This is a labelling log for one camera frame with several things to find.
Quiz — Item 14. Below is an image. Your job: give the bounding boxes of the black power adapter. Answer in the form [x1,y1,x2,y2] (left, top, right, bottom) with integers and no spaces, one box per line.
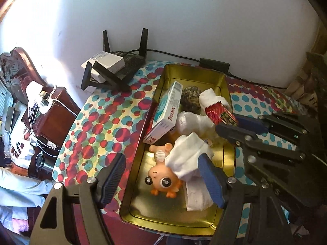
[199,58,230,72]

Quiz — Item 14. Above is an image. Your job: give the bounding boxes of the white plastic bag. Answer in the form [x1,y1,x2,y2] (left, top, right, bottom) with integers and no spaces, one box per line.
[177,110,217,136]

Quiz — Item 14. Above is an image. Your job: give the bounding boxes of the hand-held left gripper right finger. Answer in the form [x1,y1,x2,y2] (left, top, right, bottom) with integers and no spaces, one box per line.
[198,153,294,245]

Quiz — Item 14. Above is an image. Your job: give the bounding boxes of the red and white medicine box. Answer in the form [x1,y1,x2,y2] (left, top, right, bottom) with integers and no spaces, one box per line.
[142,80,183,145]

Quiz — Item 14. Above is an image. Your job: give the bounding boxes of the light blue cloth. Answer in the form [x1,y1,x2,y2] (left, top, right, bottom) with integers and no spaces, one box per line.
[0,167,55,207]

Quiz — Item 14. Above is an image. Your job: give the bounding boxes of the white charging cables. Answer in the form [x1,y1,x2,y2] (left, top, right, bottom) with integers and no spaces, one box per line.
[27,92,67,156]

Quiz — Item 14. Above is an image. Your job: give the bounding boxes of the grey laptop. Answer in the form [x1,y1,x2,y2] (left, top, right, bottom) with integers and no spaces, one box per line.
[5,106,21,134]

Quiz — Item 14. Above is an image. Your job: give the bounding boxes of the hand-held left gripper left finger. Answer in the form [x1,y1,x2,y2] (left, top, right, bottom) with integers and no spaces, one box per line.
[29,153,127,245]

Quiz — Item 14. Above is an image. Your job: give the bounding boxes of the gold metal tin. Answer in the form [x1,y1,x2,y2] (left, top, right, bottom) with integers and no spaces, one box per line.
[119,64,243,236]

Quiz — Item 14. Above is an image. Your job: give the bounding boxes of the brown wooden nightstand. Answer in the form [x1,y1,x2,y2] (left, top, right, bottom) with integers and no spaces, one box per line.
[22,87,82,147]

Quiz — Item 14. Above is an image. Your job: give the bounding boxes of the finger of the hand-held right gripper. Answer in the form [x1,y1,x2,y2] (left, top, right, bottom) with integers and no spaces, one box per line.
[234,112,311,146]
[215,123,306,164]

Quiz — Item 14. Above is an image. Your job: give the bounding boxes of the polka dot tablecloth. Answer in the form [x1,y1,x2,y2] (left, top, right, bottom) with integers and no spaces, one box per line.
[52,60,320,238]

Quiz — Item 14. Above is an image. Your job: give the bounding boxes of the metal mug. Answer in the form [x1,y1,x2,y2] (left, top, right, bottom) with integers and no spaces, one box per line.
[34,152,53,177]

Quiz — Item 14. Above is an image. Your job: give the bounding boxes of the black router with antennas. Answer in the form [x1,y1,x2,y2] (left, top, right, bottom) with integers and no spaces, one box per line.
[80,28,150,92]

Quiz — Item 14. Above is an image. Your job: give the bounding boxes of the woven yarn ball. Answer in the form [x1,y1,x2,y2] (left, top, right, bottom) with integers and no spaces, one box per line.
[180,86,202,113]

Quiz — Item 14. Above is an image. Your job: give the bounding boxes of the red snack packet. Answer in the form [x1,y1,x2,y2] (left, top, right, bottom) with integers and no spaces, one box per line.
[206,101,239,128]

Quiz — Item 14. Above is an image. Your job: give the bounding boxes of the white power strip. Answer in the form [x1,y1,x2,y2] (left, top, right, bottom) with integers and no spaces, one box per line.
[25,81,55,114]

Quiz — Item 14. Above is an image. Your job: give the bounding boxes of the carved wooden headboard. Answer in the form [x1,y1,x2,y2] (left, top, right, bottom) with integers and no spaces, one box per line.
[0,47,48,100]

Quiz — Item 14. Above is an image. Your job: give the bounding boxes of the orange doll with white coat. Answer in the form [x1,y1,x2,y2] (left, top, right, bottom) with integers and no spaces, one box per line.
[147,132,215,212]

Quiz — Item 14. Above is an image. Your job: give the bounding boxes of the thin black cable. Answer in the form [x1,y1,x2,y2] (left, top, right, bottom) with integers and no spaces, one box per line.
[147,48,201,62]
[226,70,290,89]

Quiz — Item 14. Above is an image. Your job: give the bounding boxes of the white cloth with dark print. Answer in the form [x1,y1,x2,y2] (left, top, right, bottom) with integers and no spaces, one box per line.
[10,140,35,159]

